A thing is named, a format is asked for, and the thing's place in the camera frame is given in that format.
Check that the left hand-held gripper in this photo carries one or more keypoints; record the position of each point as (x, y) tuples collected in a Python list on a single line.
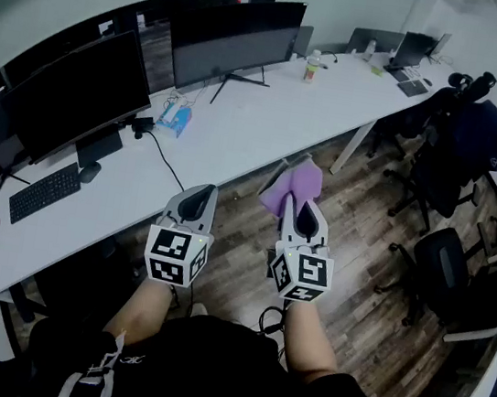
[(181, 229)]

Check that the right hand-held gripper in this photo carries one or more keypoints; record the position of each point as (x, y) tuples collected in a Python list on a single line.
[(290, 241)]

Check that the purple cloth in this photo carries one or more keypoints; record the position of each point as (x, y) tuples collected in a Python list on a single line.
[(299, 182)]

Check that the wide black computer monitor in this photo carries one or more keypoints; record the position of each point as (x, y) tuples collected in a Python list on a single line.
[(234, 43)]

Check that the person's left forearm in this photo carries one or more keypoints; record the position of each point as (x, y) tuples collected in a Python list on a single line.
[(142, 306)]

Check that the person's right forearm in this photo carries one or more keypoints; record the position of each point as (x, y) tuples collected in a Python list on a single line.
[(308, 340)]

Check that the black monitor low stand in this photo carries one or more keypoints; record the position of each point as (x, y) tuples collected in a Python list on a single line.
[(376, 41)]

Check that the small black monitor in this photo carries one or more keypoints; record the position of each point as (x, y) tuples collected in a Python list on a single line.
[(411, 51)]

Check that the large black monitor square base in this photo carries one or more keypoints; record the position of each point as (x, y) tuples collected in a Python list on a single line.
[(79, 89)]

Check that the upright monitor showing floor picture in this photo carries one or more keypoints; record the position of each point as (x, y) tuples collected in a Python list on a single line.
[(156, 54)]

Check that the thin silver monitor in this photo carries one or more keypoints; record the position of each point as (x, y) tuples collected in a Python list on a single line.
[(441, 45)]

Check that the white desk leg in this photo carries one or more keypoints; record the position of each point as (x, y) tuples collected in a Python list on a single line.
[(352, 148)]

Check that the clear bottle with label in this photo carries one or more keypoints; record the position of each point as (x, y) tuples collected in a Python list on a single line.
[(312, 68)]

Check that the blue tissue box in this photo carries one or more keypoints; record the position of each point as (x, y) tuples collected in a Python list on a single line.
[(174, 119)]

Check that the black power adapter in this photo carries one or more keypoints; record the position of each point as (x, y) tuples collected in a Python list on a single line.
[(141, 125)]

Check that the green sticky pad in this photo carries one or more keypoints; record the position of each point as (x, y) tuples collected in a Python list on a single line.
[(377, 71)]

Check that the black keyboard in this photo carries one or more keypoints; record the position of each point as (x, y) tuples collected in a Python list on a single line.
[(46, 192)]

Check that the small clear bottle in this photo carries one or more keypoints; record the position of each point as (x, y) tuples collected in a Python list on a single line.
[(370, 48)]

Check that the grey keyboard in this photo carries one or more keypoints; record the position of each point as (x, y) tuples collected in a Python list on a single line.
[(412, 88)]

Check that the person's black shirt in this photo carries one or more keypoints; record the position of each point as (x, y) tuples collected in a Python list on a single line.
[(213, 372)]

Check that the black office chair with jacket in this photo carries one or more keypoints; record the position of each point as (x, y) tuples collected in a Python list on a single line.
[(437, 175)]

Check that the small black mouse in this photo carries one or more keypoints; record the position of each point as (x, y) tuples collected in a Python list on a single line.
[(428, 81)]

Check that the black office chair grey backrest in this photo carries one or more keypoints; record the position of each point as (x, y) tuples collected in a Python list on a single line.
[(444, 268)]

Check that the dark navy jacket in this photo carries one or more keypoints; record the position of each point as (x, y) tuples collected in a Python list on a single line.
[(482, 135)]

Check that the black headphones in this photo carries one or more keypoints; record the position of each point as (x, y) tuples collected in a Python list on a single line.
[(473, 85)]

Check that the black partition panel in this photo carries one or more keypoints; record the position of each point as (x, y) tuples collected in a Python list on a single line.
[(118, 16)]

